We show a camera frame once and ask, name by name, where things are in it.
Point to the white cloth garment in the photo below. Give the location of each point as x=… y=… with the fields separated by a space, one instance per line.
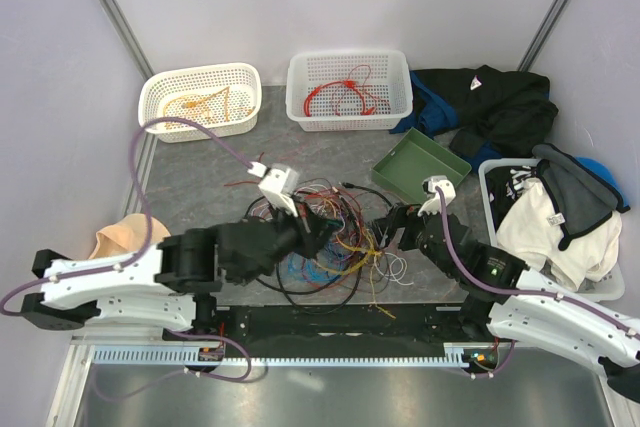
x=529 y=232

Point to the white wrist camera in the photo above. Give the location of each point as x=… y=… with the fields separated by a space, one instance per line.
x=440 y=192
x=277 y=184

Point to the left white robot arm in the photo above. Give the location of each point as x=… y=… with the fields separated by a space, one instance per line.
x=173 y=283

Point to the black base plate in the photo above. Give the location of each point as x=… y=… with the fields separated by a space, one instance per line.
x=414 y=328

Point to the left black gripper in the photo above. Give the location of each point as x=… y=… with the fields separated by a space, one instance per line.
x=314 y=229

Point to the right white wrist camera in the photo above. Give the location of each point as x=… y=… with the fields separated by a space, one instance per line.
x=440 y=192

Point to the green plastic tray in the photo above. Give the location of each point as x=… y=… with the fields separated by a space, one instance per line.
x=415 y=158

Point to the beige bucket hat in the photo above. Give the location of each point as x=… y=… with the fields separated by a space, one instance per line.
x=125 y=236

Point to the black and blue jacket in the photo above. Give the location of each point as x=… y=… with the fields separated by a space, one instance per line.
x=493 y=113

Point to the grey black-trimmed garment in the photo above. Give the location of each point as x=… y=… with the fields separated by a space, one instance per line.
x=584 y=200

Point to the grey slotted cable duct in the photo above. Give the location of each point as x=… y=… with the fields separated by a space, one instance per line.
x=193 y=355

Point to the white perforated basket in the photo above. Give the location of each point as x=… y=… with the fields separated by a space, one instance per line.
x=348 y=90
x=224 y=98

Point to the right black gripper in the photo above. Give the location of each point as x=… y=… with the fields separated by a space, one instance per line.
x=401 y=216

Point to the white laundry bin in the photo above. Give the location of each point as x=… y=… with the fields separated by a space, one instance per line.
x=502 y=183

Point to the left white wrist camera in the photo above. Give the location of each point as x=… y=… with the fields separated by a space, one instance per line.
x=277 y=184

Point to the blue cloth item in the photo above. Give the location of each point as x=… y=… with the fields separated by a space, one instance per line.
x=603 y=172

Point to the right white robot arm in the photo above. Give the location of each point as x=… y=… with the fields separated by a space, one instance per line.
x=508 y=300

